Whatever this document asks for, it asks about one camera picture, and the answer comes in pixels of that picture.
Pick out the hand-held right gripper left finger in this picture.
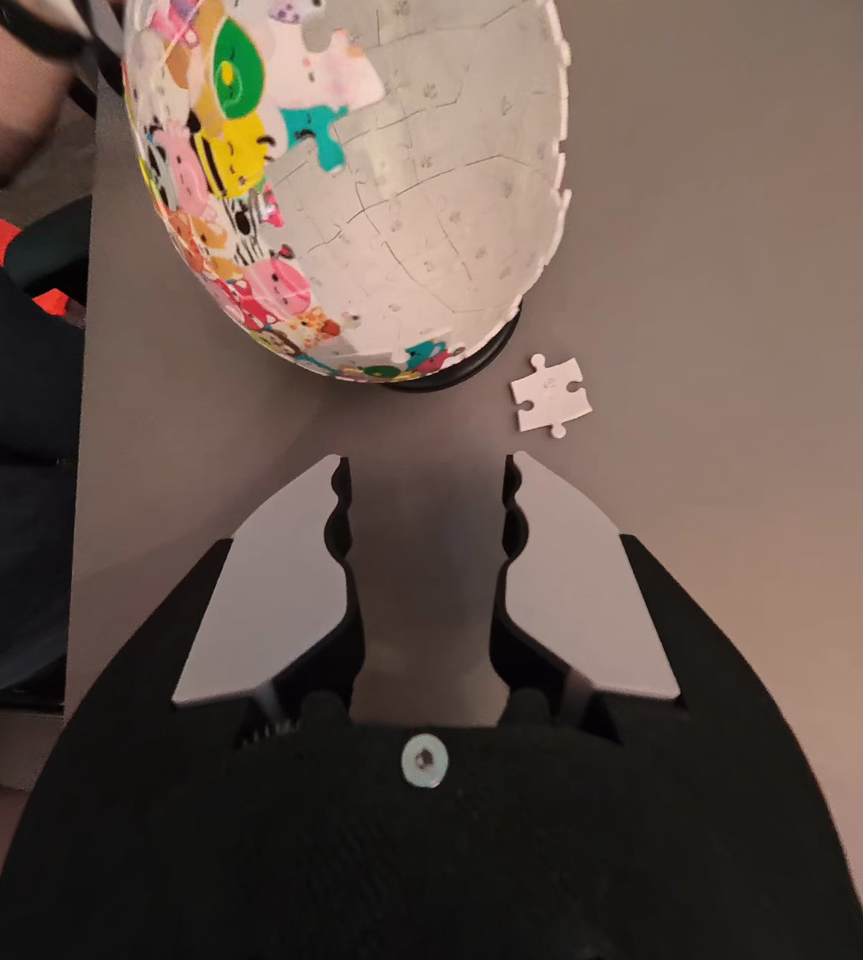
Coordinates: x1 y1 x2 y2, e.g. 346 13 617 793
171 453 367 721

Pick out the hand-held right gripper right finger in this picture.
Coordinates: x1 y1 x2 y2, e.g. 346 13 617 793
489 450 682 721

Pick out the white puzzle piece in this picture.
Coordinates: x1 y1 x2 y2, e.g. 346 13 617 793
510 354 594 440

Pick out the colourful puzzle ball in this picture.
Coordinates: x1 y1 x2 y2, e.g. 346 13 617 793
122 0 574 384

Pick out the black ball stand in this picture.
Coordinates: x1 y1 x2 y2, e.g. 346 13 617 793
382 300 524 393

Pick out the person's left hand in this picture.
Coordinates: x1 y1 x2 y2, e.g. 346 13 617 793
0 7 95 202

